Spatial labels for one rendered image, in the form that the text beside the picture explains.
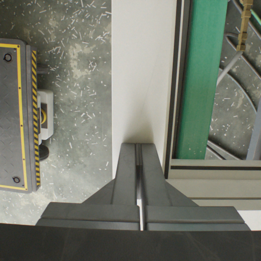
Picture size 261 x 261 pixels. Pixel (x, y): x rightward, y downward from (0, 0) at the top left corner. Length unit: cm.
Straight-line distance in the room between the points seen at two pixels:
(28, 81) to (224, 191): 79
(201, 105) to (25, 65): 75
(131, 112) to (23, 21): 115
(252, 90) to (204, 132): 105
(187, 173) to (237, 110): 104
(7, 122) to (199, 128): 84
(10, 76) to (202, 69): 79
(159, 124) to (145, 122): 1
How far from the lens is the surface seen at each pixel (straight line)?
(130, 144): 15
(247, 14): 97
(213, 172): 25
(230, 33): 107
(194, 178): 25
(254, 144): 68
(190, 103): 23
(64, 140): 123
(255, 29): 126
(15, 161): 101
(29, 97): 88
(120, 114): 15
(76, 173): 130
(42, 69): 106
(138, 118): 15
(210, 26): 24
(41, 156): 116
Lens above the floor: 108
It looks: 73 degrees down
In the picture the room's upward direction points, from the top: 177 degrees counter-clockwise
